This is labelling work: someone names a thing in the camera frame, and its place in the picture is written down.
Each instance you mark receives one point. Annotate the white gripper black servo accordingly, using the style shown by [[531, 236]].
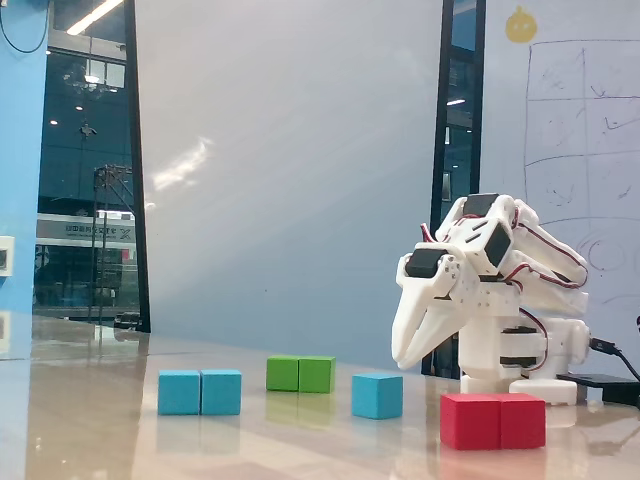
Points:
[[426, 290]]

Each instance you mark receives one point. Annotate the small blue cube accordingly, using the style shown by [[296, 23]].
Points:
[[376, 396]]

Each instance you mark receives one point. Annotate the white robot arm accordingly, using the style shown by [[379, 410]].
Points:
[[500, 320]]

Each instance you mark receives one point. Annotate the long red block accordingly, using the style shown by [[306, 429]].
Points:
[[492, 422]]

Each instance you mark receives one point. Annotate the long green block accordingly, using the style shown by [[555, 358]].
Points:
[[300, 374]]

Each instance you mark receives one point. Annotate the long blue block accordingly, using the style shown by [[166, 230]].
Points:
[[200, 392]]

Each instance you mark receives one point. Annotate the flat black box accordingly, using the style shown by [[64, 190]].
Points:
[[607, 384]]

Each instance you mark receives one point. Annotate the whiteboard with pen drawings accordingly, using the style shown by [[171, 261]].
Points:
[[560, 125]]

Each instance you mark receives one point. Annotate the yellow round sticker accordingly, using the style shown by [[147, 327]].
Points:
[[521, 26]]

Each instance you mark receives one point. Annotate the dark metal lattice tower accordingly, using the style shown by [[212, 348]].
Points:
[[97, 210]]

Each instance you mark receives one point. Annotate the ceiling light strip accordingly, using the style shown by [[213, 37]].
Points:
[[95, 16]]

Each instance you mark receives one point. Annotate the black window frame post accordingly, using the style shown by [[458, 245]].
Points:
[[137, 175], [445, 125]]

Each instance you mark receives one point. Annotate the white wall socket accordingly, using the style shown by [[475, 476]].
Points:
[[6, 256]]

